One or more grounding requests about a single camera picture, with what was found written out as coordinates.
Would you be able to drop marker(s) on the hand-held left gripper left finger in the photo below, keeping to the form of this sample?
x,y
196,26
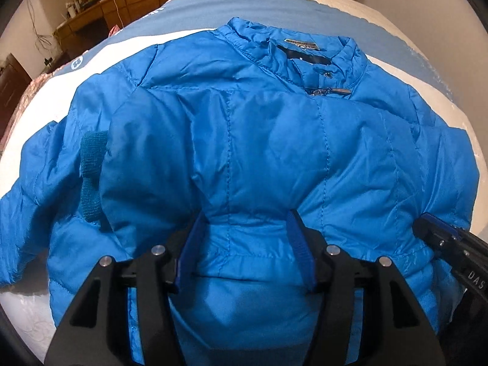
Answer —
x,y
190,251

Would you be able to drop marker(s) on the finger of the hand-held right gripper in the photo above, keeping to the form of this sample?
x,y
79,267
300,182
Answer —
x,y
434,232

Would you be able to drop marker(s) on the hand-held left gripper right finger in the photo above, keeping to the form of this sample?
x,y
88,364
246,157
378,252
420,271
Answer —
x,y
303,251

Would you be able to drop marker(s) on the blue puffer jacket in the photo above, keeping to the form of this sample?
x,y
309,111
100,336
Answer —
x,y
247,141

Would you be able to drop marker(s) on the pink floral blanket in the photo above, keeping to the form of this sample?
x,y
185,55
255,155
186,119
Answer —
x,y
32,95

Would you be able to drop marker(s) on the bed with blue-white cover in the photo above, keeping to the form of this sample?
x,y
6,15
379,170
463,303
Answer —
x,y
190,15

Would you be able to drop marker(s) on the dark wooden cabinet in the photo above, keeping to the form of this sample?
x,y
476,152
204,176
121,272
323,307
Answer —
x,y
13,84

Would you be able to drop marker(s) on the wooden desk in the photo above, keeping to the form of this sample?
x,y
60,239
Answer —
x,y
91,19

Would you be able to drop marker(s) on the white cup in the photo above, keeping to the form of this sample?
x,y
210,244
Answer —
x,y
71,8

